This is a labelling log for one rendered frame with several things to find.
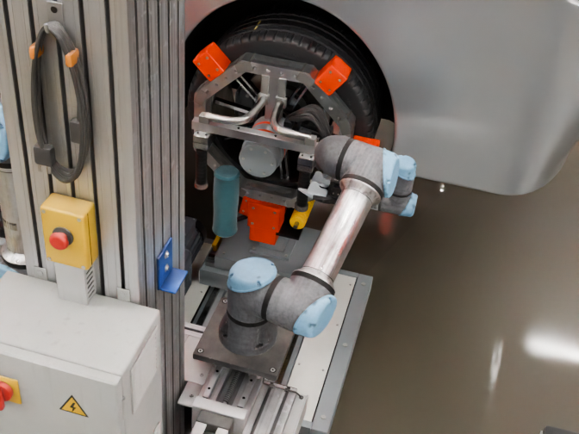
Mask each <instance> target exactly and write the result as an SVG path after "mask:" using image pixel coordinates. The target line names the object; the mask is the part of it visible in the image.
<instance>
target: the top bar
mask: <svg viewBox="0 0 579 434"><path fill-rule="evenodd" d="M191 129H195V130H198V131H203V132H207V133H214V134H219V135H223V136H227V137H231V138H236V139H240V140H247V141H251V142H255V143H259V144H264V145H268V146H275V147H280V148H283V149H288V150H292V151H296V152H304V153H308V154H312V155H314V149H315V148H316V146H317V144H318V142H316V143H315V145H314V146H306V145H304V141H303V140H298V139H291V138H287V137H284V136H282V135H280V134H276V133H269V132H265V131H260V130H257V129H252V128H248V127H241V126H236V125H226V124H220V123H217V122H212V121H211V122H210V123H209V124H203V123H200V122H199V117H194V118H193V119H192V121H191Z"/></svg>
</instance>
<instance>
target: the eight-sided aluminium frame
mask: <svg viewBox="0 0 579 434"><path fill-rule="evenodd" d="M298 68H299V69H298ZM245 72H250V73H254V74H258V75H262V74H263V75H267V76H270V77H272V78H284V79H287V80H289V81H293V82H298V83H302V84H304V85H305V86H306V87H307V88H308V90H309V91H310V92H311V94H312V95H313V96H314V97H315V99H316V100H317V101H318V102H319V103H320V105H321V106H322V107H323V108H324V109H325V110H326V111H327V113H328V114H329V115H330V116H331V117H332V119H333V120H334V121H335V122H336V124H337V125H338V126H339V135H343V136H347V137H351V138H353V134H354V128H355V125H356V123H355V121H356V116H355V115H354V114H353V112H352V111H351V110H350V109H349V108H348V107H347V106H346V104H345V103H344V102H343V101H342V99H341V98H340V97H339V96H338V94H337V93H336V92H335V91H334V93H332V95H330V96H329V95H327V94H326V93H325V92H324V91H323V90H322V89H321V88H320V87H319V86H318V85H317V84H316V83H315V79H316V78H317V76H318V74H319V72H320V71H319V70H317V69H316V68H315V66H314V65H309V64H307V63H300V62H295V61H291V60H287V59H279V58H274V57H269V56H264V55H260V54H256V53H245V54H243V55H240V57H239V58H238V59H236V60H235V61H234V62H233V63H231V64H230V65H229V66H228V67H227V69H226V70H225V71H224V72H223V73H222V74H221V75H220V76H218V77H216V78H215V79H214V80H212V81H209V80H207V81H205V82H204V83H203V84H201V85H200V86H199V88H198V89H197V90H196V92H195V94H194V101H193V102H194V117H199V115H200V114H201V112H209V113H211V96H212V95H213V94H215V93H216V92H218V91H219V90H221V89H222V88H224V87H225V86H227V85H228V84H230V83H231V82H233V81H234V80H235V79H236V78H238V77H239V76H241V75H242V74H244V73H245ZM282 72H283V73H282ZM207 165H208V166H209V167H210V168H211V169H212V170H213V171H214V170H215V169H216V168H218V167H219V166H222V165H232V166H233V167H235V166H234V165H233V164H232V163H231V162H230V161H229V160H228V159H227V157H226V156H225V155H224V154H223V153H222V152H221V150H220V149H219V148H218V147H217V146H216V145H215V144H214V143H212V145H211V146H210V148H209V149H208V152H207ZM240 196H241V197H242V198H243V197H244V196H246V197H249V198H252V199H254V200H258V201H262V202H269V203H273V204H277V205H281V206H285V207H288V208H295V202H296V197H297V189H292V188H287V187H283V186H279V185H275V184H271V183H264V182H260V181H256V180H252V179H247V178H245V177H243V176H242V174H241V173H240Z"/></svg>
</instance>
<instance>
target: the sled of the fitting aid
mask: <svg viewBox="0 0 579 434"><path fill-rule="evenodd" d="M223 239H224V238H222V237H219V236H216V238H215V240H214V242H213V244H212V247H211V249H210V250H209V253H208V255H207V256H206V258H205V260H204V262H203V263H202V266H201V268H200V276H199V283H201V284H204V285H208V286H211V287H216V288H222V289H225V290H227V279H228V274H229V271H230V268H226V267H222V266H219V265H215V254H216V252H217V251H218V249H219V247H220V245H221V243H222V241H223Z"/></svg>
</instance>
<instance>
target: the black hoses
mask: <svg viewBox="0 0 579 434"><path fill-rule="evenodd" d="M282 109H286V110H290V111H293V109H294V106H292V105H288V104H287V105H286V108H282ZM295 121H310V122H311V123H313V124H314V126H315V127H316V128H317V130H318V132H319V134H320V138H319V142H320V141H321V140H322V139H323V138H326V137H327V136H331V135H332V133H333V126H329V123H328V120H327V117H326V114H325V112H324V110H323V109H322V108H321V107H320V106H318V105H316V104H309V105H307V106H305V107H302V108H300V109H298V110H297V111H295V112H293V113H291V114H290V113H288V115H287V117H286V119H285V121H284V123H283V126H284V127H288V128H292V127H293V125H294V123H295Z"/></svg>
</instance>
